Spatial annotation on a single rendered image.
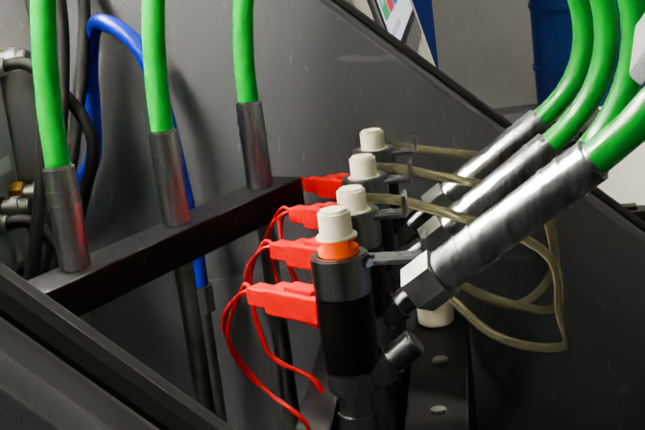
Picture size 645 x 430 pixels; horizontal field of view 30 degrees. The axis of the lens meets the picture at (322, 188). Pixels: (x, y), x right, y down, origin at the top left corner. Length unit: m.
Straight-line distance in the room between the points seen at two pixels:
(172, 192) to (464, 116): 0.24
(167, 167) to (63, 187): 0.09
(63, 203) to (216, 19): 0.25
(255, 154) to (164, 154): 0.09
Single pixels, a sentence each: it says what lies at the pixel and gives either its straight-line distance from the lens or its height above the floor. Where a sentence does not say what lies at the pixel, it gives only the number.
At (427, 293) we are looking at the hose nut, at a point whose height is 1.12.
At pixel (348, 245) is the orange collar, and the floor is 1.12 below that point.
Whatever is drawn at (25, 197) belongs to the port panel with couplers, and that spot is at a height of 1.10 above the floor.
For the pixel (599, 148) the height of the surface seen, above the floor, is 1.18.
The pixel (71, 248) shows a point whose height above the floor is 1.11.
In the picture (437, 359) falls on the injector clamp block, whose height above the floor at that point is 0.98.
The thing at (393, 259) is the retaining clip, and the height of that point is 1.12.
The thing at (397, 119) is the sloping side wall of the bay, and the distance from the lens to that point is 0.88.
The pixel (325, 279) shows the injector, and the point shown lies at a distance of 0.57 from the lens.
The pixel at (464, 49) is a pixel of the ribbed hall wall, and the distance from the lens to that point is 7.05.
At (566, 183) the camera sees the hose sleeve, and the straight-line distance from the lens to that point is 0.46.
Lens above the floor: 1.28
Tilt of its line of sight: 13 degrees down
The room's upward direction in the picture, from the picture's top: 7 degrees counter-clockwise
